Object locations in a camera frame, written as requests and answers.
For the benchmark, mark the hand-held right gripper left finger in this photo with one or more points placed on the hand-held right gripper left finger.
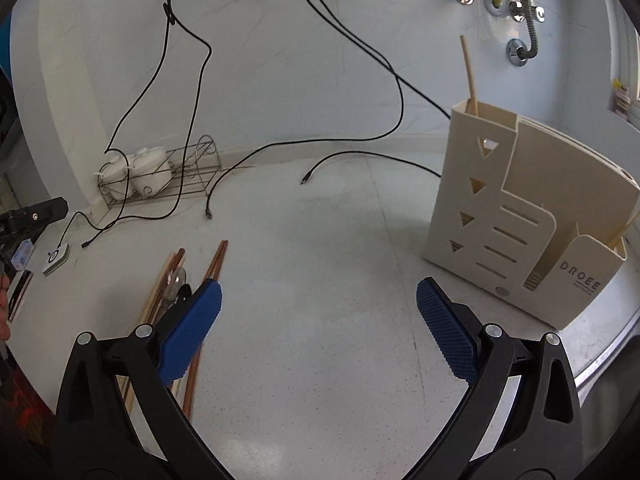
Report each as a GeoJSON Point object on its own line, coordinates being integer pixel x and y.
{"type": "Point", "coordinates": [192, 330]}

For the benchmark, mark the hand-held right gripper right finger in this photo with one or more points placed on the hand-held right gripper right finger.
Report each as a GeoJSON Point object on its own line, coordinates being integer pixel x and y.
{"type": "Point", "coordinates": [447, 335]}

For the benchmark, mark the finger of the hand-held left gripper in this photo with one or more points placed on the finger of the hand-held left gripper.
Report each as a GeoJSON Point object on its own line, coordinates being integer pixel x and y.
{"type": "Point", "coordinates": [50, 209]}

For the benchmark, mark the light wooden chopstick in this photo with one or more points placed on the light wooden chopstick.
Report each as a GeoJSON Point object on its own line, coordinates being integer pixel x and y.
{"type": "Point", "coordinates": [159, 287]}
{"type": "Point", "coordinates": [625, 230]}
{"type": "Point", "coordinates": [152, 305]}
{"type": "Point", "coordinates": [470, 77]}

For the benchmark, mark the cream utensil holder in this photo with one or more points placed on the cream utensil holder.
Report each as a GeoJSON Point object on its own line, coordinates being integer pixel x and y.
{"type": "Point", "coordinates": [550, 175]}

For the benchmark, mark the person's left hand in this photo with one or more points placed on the person's left hand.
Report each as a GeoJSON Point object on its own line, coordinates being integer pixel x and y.
{"type": "Point", "coordinates": [4, 295]}

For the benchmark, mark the small clear plastic box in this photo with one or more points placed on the small clear plastic box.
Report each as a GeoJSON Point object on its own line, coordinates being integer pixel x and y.
{"type": "Point", "coordinates": [24, 255]}

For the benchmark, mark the white square puck device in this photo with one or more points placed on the white square puck device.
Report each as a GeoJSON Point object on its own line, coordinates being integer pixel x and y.
{"type": "Point", "coordinates": [56, 257]}

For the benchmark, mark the white ceramic teapot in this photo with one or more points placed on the white ceramic teapot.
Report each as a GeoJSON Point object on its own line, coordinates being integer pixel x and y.
{"type": "Point", "coordinates": [150, 170]}
{"type": "Point", "coordinates": [115, 180]}

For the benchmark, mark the black flat device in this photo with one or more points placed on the black flat device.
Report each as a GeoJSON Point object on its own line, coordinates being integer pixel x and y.
{"type": "Point", "coordinates": [20, 295]}

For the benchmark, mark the stainless steel sink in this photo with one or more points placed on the stainless steel sink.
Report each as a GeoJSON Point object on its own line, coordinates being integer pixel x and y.
{"type": "Point", "coordinates": [607, 355]}

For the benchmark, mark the dark red patterned cloth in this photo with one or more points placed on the dark red patterned cloth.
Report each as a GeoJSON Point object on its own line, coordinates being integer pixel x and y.
{"type": "Point", "coordinates": [25, 410]}

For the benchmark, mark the small bottle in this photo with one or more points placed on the small bottle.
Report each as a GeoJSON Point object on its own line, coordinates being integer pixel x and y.
{"type": "Point", "coordinates": [621, 97]}

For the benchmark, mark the window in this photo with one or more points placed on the window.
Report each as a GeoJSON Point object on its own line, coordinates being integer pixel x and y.
{"type": "Point", "coordinates": [631, 60]}

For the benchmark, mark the round metal wall flange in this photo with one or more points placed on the round metal wall flange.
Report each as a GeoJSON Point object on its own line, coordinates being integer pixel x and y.
{"type": "Point", "coordinates": [516, 54]}

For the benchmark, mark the white wall flange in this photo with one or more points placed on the white wall flange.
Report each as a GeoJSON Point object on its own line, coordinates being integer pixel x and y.
{"type": "Point", "coordinates": [496, 10]}

